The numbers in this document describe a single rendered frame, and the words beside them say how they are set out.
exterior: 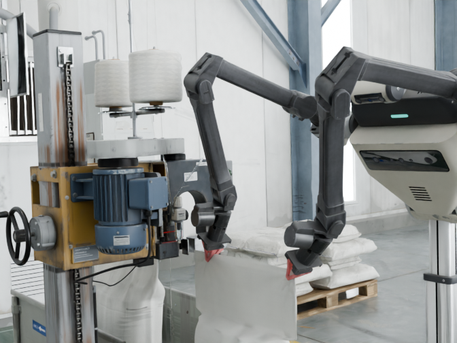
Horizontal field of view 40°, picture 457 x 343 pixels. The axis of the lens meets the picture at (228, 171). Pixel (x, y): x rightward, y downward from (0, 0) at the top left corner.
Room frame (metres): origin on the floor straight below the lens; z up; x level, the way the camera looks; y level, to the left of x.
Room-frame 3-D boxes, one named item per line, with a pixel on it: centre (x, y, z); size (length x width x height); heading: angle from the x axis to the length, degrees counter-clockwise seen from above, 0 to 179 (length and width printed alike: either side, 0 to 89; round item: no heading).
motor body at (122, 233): (1.89, 0.33, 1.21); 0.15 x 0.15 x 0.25
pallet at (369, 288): (5.40, -0.55, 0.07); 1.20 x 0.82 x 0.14; 131
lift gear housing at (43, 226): (1.96, 0.59, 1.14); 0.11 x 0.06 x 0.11; 39
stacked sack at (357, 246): (5.44, -0.91, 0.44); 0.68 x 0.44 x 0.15; 129
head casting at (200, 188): (2.34, 0.21, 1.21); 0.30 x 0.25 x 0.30; 39
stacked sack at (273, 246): (5.05, -0.46, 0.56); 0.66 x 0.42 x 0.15; 129
